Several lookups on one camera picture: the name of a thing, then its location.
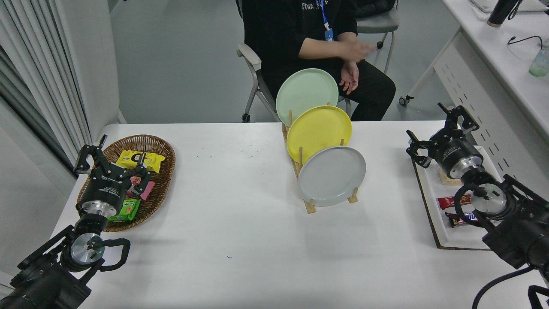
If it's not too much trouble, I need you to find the thin black cable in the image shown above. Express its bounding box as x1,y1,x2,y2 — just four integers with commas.
508,36,543,48

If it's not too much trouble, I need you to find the grey plate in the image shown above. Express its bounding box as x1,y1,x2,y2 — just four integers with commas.
298,146,367,207

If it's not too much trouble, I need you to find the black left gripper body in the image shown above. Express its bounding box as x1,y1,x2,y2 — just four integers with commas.
77,172,129,212

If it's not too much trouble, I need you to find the person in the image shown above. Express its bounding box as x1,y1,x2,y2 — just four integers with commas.
235,0,396,121

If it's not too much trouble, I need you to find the red snack bar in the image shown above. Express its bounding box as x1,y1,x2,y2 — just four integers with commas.
437,194,472,210

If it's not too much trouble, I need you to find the brown wicker basket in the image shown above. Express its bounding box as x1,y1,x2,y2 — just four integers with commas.
76,134,176,233

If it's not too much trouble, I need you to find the grey chair with armrest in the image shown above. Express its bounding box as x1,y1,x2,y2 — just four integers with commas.
236,43,352,123

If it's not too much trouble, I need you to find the white foam tray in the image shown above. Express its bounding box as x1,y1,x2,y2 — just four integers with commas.
412,145,504,250

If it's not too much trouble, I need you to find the yellow snack pack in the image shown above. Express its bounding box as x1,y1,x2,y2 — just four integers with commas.
116,150,166,173

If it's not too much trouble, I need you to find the yellow plate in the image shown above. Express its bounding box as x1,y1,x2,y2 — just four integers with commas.
286,106,353,164

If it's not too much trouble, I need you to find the pale grey curtain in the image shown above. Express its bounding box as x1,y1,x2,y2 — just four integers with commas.
0,0,93,172

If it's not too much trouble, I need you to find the translucent green bottle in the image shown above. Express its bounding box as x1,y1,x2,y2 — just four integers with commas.
529,46,549,78

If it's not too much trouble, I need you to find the wooden plate rack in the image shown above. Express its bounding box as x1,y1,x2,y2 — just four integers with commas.
282,103,359,214

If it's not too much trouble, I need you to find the pale green plate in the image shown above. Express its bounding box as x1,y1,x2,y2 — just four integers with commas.
276,68,339,127

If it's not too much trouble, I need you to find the blue lanyard badge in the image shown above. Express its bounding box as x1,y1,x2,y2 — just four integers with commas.
315,0,334,42

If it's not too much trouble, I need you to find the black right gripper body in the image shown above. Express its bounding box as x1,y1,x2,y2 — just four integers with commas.
432,136,482,177

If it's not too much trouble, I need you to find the brown Snickers bar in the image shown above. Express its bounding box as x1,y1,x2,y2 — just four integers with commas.
445,212,481,228

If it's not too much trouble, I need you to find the person's left hand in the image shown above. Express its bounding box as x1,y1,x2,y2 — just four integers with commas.
340,61,359,95

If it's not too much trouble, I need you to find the white side desk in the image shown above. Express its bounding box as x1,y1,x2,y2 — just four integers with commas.
399,0,549,202

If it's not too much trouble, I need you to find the black bottle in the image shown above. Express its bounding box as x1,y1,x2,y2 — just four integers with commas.
487,0,519,28

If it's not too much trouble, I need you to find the person's right hand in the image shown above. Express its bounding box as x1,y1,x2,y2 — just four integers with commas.
341,41,378,63

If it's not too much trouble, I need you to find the grey wheeled chair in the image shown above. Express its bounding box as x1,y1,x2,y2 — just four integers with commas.
355,0,400,74

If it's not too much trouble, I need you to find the tan puffed snack pack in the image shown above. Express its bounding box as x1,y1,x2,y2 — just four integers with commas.
437,167,463,186

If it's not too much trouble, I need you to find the green snack pack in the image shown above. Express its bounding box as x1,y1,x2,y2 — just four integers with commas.
107,198,141,222

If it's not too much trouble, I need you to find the pink snack pack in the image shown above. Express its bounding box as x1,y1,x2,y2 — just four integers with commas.
127,174,156,201

